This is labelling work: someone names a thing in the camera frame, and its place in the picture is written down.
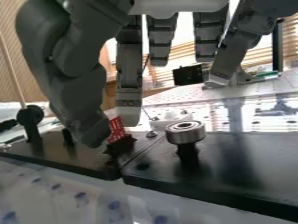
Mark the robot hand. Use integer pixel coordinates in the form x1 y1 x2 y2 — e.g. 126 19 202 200
14 0 298 150

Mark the small red circuit board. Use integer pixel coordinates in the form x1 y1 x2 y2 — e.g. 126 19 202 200
106 116 130 145

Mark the thin stick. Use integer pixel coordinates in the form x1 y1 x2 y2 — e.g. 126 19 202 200
0 32 28 110

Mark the black plate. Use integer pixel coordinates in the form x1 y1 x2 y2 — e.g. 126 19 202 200
0 128 154 181
121 131 298 222

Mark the metal bearing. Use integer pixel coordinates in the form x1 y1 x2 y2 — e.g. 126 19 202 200
165 120 207 145

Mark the clear box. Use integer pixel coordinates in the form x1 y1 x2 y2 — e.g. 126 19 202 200
0 89 298 224

